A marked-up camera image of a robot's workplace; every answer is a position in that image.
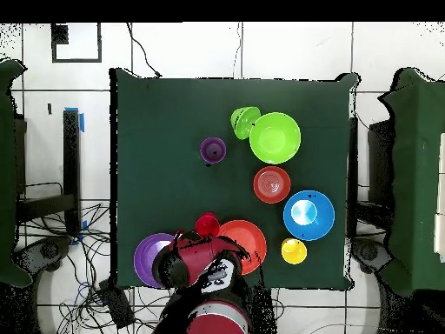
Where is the small orange bowl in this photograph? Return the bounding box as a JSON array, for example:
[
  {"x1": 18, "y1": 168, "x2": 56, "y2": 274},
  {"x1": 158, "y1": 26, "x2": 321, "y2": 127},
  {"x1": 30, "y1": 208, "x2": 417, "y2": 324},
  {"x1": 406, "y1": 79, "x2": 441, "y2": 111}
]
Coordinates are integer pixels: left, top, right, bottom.
[{"x1": 252, "y1": 165, "x2": 292, "y2": 204}]

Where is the large orange bowl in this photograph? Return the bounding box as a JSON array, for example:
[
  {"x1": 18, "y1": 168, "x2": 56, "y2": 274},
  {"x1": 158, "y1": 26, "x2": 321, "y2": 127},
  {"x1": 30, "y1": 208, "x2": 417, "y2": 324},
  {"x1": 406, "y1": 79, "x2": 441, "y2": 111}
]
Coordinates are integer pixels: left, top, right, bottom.
[{"x1": 217, "y1": 219, "x2": 268, "y2": 277}]

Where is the green cloth side table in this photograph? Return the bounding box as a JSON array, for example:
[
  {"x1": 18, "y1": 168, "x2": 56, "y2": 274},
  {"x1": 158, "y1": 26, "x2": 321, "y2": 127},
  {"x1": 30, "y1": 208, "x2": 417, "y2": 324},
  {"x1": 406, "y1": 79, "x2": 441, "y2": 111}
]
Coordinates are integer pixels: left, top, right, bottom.
[
  {"x1": 378, "y1": 67, "x2": 445, "y2": 297},
  {"x1": 0, "y1": 57, "x2": 32, "y2": 288}
]

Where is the dark green tablecloth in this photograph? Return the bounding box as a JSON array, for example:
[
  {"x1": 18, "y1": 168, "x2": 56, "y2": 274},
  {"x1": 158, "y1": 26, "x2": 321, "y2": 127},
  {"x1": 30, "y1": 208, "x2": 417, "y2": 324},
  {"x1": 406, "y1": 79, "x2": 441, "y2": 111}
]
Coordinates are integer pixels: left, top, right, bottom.
[{"x1": 110, "y1": 67, "x2": 359, "y2": 291}]

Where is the large green bowl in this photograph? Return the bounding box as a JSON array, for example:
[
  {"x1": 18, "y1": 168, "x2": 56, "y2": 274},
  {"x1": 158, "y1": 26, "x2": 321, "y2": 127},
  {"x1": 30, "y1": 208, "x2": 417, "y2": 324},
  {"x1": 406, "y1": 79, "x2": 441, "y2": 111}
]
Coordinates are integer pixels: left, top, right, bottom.
[{"x1": 249, "y1": 111, "x2": 302, "y2": 165}]

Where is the black box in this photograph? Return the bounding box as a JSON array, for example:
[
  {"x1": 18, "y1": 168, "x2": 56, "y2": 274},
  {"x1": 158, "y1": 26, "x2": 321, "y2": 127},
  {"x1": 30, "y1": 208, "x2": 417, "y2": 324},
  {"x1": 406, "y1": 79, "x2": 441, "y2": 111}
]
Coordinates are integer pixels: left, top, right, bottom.
[{"x1": 367, "y1": 119, "x2": 395, "y2": 210}]

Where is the red cup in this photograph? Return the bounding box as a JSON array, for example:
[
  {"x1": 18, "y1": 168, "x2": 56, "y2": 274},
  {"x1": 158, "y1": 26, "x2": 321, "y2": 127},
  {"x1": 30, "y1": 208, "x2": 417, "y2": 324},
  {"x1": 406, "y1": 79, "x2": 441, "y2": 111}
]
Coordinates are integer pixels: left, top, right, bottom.
[{"x1": 194, "y1": 211, "x2": 221, "y2": 239}]

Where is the small green bowl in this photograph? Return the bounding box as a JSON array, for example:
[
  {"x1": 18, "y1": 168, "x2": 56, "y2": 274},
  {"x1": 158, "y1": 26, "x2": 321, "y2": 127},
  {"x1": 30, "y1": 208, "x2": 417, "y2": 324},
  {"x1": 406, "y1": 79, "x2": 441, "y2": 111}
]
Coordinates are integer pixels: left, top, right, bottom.
[{"x1": 229, "y1": 106, "x2": 262, "y2": 141}]

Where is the black office chair base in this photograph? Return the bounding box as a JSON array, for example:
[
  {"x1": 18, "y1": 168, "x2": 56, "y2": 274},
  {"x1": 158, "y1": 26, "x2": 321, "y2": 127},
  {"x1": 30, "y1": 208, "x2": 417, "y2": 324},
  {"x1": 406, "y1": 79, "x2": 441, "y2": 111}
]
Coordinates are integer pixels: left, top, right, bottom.
[{"x1": 15, "y1": 236, "x2": 72, "y2": 276}]

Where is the black metal stand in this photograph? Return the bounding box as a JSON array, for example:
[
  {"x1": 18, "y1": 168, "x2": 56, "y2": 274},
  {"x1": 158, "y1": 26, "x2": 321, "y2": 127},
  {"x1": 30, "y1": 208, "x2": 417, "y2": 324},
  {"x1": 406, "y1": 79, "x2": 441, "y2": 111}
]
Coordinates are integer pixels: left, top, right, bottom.
[{"x1": 16, "y1": 110, "x2": 82, "y2": 236}]

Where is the large purple bowl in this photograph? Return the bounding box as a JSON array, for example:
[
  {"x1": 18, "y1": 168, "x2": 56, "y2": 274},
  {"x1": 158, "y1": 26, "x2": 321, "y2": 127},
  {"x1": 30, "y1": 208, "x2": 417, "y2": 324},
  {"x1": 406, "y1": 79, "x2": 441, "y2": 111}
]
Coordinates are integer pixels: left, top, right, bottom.
[{"x1": 133, "y1": 232, "x2": 176, "y2": 290}]

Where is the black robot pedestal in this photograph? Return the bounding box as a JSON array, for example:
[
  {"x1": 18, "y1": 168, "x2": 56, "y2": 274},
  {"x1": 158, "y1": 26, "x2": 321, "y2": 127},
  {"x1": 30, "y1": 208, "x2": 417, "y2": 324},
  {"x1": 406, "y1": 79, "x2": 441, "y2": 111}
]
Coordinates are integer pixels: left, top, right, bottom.
[{"x1": 251, "y1": 288, "x2": 278, "y2": 334}]

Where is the blue tape strip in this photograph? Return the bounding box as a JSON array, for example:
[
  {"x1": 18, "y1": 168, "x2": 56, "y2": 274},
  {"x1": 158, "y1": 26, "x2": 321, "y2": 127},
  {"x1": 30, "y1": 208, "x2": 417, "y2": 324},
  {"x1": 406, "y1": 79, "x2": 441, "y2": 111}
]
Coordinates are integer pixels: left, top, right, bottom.
[{"x1": 64, "y1": 106, "x2": 85, "y2": 133}]

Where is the tangle of black cables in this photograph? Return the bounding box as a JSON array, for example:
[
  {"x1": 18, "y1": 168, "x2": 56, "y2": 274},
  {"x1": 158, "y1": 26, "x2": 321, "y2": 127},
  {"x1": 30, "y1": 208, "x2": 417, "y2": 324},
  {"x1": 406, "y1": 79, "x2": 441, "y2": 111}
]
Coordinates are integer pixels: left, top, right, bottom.
[{"x1": 17, "y1": 203, "x2": 171, "y2": 334}]

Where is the purple cup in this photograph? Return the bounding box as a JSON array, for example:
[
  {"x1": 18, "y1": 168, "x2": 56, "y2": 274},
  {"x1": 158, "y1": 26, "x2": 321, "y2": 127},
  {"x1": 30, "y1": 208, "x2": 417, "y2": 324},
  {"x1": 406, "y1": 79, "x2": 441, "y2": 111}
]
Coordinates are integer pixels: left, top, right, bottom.
[{"x1": 199, "y1": 136, "x2": 228, "y2": 165}]

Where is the blue bowl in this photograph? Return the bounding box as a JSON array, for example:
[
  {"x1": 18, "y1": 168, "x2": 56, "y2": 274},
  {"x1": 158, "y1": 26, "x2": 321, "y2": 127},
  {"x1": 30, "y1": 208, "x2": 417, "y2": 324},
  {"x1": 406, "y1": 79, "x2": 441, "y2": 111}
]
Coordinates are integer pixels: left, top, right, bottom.
[{"x1": 282, "y1": 190, "x2": 336, "y2": 242}]

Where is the black square floor frame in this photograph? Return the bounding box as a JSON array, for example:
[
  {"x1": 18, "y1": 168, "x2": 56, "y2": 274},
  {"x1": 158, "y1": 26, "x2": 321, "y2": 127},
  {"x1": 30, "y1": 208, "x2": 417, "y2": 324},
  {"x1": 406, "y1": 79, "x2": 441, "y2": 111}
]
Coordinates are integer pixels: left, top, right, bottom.
[{"x1": 50, "y1": 23, "x2": 103, "y2": 63}]

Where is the black floor cable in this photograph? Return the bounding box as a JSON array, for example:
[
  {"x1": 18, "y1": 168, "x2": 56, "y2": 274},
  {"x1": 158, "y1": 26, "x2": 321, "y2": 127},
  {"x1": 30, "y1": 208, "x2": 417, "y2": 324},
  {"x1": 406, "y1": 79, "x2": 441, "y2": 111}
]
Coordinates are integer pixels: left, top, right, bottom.
[{"x1": 125, "y1": 23, "x2": 163, "y2": 78}]

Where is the yellow cup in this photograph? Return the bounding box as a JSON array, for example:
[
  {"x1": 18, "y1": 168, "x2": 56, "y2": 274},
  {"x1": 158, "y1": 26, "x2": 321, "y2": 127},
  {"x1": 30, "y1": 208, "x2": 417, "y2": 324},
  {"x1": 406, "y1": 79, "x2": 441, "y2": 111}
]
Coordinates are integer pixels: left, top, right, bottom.
[{"x1": 280, "y1": 237, "x2": 309, "y2": 265}]

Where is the black power strip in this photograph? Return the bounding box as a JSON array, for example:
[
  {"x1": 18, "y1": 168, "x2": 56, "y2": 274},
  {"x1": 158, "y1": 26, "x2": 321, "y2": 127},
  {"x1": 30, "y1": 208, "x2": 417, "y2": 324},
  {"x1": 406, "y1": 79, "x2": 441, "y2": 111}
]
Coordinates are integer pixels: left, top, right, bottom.
[{"x1": 97, "y1": 279, "x2": 136, "y2": 330}]

